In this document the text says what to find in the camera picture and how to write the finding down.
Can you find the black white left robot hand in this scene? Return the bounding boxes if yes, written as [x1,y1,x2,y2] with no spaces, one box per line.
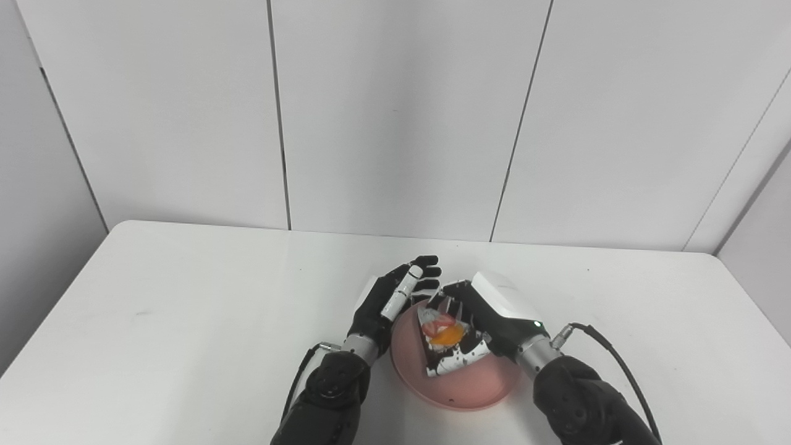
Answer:
[348,255,442,342]

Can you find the chocolate cake slice with fruit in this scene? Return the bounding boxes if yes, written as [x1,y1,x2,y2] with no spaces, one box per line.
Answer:
[418,308,489,371]

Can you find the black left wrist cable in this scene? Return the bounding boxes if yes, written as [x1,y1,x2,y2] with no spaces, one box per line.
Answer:
[280,342,342,428]

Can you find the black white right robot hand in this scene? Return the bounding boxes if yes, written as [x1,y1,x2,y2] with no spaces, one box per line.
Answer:
[425,271,551,379]

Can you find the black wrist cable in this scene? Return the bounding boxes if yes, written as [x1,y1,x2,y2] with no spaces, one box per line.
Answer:
[551,323,663,445]
[280,342,342,428]

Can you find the pink round plate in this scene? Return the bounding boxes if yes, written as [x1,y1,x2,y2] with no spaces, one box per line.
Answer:
[391,300,523,412]

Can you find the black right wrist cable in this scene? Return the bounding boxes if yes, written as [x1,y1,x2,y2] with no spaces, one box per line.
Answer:
[551,323,663,445]

